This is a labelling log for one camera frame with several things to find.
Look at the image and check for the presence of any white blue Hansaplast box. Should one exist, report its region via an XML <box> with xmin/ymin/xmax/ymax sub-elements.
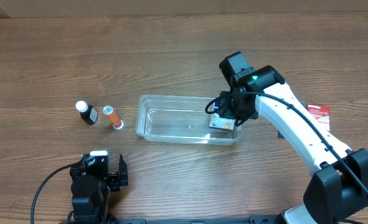
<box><xmin>209</xmin><ymin>113</ymin><xmax>235</xmax><ymax>131</ymax></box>

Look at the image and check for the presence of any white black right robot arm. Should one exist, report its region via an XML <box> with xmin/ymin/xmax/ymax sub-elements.
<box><xmin>218</xmin><ymin>65</ymin><xmax>368</xmax><ymax>223</ymax></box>

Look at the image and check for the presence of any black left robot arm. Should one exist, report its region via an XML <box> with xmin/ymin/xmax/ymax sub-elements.
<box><xmin>69</xmin><ymin>151</ymin><xmax>128</xmax><ymax>224</ymax></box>

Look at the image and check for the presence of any clear plastic container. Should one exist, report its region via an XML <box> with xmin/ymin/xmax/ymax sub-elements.
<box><xmin>136</xmin><ymin>95</ymin><xmax>243</xmax><ymax>145</ymax></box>

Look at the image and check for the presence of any blue cough medicine box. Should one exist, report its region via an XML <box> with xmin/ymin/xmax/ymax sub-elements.
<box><xmin>278</xmin><ymin>102</ymin><xmax>307</xmax><ymax>138</ymax></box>

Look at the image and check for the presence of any orange tablet tube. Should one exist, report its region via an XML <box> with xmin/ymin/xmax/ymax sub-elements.
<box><xmin>103</xmin><ymin>105</ymin><xmax>124</xmax><ymax>130</ymax></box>

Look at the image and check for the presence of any dark syrup bottle white cap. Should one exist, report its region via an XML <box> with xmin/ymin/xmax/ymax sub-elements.
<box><xmin>75</xmin><ymin>100</ymin><xmax>98</xmax><ymax>125</ymax></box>

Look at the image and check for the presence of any red white medicine box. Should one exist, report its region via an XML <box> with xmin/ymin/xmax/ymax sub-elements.
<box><xmin>307</xmin><ymin>103</ymin><xmax>330</xmax><ymax>131</ymax></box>

